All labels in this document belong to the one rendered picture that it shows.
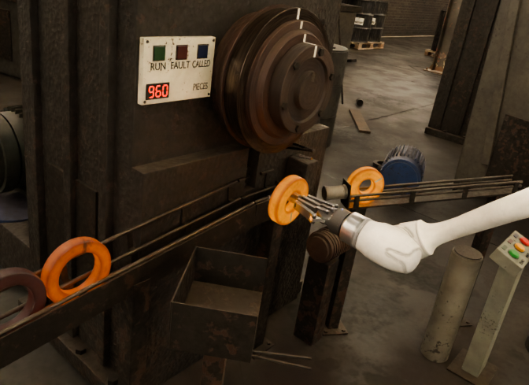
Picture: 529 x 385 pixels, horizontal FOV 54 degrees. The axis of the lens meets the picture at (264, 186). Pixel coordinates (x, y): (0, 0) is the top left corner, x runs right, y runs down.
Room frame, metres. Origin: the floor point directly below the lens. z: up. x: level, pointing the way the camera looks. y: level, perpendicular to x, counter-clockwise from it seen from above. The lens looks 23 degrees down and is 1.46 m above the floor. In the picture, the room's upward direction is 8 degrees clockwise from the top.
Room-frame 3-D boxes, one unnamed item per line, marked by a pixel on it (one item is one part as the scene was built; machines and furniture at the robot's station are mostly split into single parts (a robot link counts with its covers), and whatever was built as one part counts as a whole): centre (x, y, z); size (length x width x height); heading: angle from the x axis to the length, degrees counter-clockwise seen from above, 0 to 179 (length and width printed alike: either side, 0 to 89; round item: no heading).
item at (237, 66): (1.68, 0.00, 1.11); 0.47 x 0.06 x 0.47; 143
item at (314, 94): (1.62, -0.08, 1.11); 0.28 x 0.06 x 0.28; 143
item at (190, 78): (1.47, 0.29, 1.15); 0.26 x 0.02 x 0.18; 143
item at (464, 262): (1.84, -0.84, 0.26); 0.12 x 0.12 x 0.52
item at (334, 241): (1.86, -0.31, 0.27); 0.22 x 0.13 x 0.53; 143
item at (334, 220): (1.31, -0.20, 0.83); 0.09 x 0.08 x 0.07; 53
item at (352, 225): (1.26, -0.26, 0.83); 0.09 x 0.06 x 0.09; 143
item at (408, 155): (3.72, -1.03, 0.17); 0.57 x 0.31 x 0.34; 163
